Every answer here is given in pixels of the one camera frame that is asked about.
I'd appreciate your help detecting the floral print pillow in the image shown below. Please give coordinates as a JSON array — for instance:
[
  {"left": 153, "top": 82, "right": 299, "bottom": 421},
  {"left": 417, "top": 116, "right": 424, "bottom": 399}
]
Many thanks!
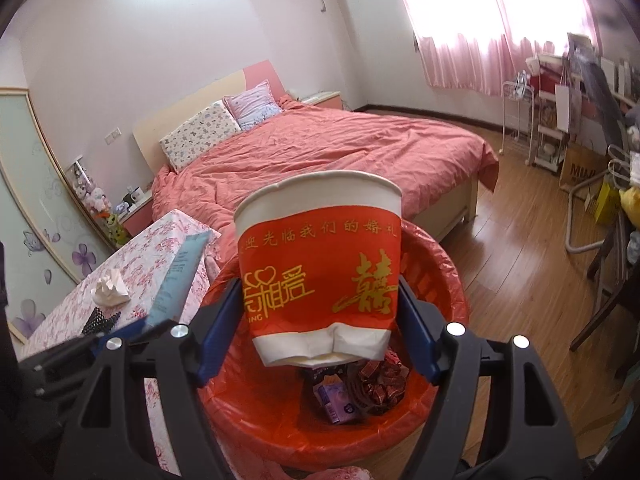
[{"left": 159, "top": 100, "right": 243, "bottom": 173}]

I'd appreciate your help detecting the crumpled white tissue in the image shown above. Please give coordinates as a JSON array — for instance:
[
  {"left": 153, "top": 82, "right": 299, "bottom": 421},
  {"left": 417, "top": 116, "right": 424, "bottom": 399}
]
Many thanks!
[{"left": 91, "top": 269, "right": 130, "bottom": 307}]

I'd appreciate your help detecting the yellow plush toy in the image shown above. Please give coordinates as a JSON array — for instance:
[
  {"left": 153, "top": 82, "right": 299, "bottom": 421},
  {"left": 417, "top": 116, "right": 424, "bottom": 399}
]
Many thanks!
[{"left": 620, "top": 187, "right": 640, "bottom": 222}]

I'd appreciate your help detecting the shiny red wrapper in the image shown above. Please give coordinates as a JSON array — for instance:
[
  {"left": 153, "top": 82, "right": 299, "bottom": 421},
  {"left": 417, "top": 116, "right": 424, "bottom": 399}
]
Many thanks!
[{"left": 350, "top": 351, "right": 412, "bottom": 415}]

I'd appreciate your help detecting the red and white paper cup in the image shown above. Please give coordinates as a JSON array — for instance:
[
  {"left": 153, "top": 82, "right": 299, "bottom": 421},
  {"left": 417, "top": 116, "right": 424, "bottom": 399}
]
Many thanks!
[{"left": 233, "top": 170, "right": 403, "bottom": 367}]

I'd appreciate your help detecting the dark wooden chair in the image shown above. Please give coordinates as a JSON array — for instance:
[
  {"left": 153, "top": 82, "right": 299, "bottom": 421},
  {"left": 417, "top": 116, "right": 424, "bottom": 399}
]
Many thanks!
[{"left": 570, "top": 210, "right": 640, "bottom": 361}]

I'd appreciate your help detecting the pink and white nightstand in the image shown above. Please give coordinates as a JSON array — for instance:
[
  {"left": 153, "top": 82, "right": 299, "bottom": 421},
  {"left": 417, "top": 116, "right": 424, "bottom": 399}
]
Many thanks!
[{"left": 117, "top": 192, "right": 156, "bottom": 238}]

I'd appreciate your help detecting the yellow bag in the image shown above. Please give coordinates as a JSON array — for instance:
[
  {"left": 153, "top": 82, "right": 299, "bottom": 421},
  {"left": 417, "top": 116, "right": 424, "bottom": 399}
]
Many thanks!
[{"left": 594, "top": 180, "right": 625, "bottom": 226}]

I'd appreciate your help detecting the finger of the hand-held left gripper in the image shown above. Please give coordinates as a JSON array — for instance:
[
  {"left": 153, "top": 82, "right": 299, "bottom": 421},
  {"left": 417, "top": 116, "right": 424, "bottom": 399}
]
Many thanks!
[{"left": 75, "top": 318, "right": 174, "bottom": 358}]

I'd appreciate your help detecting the cream nightstand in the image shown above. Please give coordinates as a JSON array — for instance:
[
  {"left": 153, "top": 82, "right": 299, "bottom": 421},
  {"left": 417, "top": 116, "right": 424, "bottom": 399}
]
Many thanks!
[{"left": 300, "top": 91, "right": 343, "bottom": 111}]

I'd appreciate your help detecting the light blue box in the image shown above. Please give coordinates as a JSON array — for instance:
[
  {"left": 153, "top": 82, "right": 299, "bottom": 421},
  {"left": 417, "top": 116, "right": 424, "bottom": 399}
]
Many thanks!
[{"left": 146, "top": 232, "right": 213, "bottom": 331}]

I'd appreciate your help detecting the bed with pink duvet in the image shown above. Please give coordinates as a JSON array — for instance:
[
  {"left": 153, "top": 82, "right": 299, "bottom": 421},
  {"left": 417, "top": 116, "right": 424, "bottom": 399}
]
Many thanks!
[{"left": 150, "top": 100, "right": 500, "bottom": 251}]

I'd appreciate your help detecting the pink floral tablecloth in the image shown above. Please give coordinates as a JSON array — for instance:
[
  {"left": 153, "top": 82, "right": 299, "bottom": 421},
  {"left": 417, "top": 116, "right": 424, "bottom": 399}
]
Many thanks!
[{"left": 17, "top": 208, "right": 373, "bottom": 480}]

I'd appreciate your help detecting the pink striped pillow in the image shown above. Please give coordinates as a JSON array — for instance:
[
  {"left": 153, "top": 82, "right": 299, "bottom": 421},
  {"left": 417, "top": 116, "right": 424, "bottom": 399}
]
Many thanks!
[{"left": 222, "top": 80, "right": 283, "bottom": 132}]

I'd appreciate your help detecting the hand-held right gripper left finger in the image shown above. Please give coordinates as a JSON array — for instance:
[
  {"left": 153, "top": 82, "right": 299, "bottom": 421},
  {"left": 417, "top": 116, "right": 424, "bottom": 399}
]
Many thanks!
[{"left": 64, "top": 276, "right": 245, "bottom": 480}]

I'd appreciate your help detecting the cream bed frame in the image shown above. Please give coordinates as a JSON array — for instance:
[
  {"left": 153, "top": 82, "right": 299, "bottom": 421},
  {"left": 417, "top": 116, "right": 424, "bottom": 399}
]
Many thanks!
[{"left": 410, "top": 172, "right": 481, "bottom": 242}]

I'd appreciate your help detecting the brown paper bag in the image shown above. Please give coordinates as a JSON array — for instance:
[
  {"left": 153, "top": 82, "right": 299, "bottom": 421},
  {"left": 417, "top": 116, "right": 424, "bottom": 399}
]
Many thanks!
[{"left": 559, "top": 141, "right": 608, "bottom": 193}]

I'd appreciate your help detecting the flower print wardrobe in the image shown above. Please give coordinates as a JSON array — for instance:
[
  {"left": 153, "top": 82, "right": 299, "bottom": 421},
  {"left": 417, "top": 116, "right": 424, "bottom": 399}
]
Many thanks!
[{"left": 0, "top": 87, "right": 118, "bottom": 346}]

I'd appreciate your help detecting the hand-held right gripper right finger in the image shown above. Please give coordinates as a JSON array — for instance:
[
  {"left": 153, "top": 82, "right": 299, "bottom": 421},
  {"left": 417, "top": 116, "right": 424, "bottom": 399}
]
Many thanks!
[{"left": 397, "top": 279, "right": 583, "bottom": 480}]

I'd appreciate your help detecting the white tube frame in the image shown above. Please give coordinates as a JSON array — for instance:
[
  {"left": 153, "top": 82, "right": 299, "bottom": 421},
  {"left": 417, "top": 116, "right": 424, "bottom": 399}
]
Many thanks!
[{"left": 565, "top": 157, "right": 631, "bottom": 256}]

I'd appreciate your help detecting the orange plastic basket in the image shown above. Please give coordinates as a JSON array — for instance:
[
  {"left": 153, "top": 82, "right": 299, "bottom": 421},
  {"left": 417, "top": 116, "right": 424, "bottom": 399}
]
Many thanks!
[{"left": 197, "top": 220, "right": 471, "bottom": 476}]

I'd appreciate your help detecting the cream and pink headboard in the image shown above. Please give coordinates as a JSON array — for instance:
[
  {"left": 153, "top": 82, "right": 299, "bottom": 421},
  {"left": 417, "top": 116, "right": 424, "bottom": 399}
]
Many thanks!
[{"left": 131, "top": 59, "right": 291, "bottom": 173}]

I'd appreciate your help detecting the white wire rack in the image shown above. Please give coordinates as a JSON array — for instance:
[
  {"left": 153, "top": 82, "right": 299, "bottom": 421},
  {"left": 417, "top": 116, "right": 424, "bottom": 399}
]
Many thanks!
[{"left": 500, "top": 69, "right": 537, "bottom": 158}]

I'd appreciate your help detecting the clear tube of plush toys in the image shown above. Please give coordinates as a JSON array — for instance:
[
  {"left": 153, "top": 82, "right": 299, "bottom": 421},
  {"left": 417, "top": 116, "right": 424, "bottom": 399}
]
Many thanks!
[{"left": 65, "top": 157, "right": 129, "bottom": 249}]

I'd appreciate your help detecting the white shelf cart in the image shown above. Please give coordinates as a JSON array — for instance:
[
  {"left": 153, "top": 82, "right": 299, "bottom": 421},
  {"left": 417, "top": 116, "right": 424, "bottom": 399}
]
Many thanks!
[{"left": 530, "top": 52, "right": 581, "bottom": 173}]

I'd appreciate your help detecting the pink curtain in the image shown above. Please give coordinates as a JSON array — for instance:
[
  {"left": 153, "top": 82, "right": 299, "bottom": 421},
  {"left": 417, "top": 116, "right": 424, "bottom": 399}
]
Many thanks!
[{"left": 390, "top": 0, "right": 601, "bottom": 97}]

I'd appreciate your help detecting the white paper bag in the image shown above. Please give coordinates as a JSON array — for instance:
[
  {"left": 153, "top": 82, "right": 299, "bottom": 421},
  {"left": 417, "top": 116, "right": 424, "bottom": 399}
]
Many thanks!
[{"left": 554, "top": 82, "right": 583, "bottom": 133}]

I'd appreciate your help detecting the black mesh piece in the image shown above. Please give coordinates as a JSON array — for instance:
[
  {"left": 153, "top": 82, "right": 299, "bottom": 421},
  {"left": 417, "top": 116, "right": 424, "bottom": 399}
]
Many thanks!
[{"left": 81, "top": 307, "right": 122, "bottom": 337}]

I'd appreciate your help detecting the purple packet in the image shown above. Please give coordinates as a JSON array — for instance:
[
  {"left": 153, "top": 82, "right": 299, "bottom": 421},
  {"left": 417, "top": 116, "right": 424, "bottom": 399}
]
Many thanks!
[{"left": 312, "top": 379, "right": 366, "bottom": 425}]

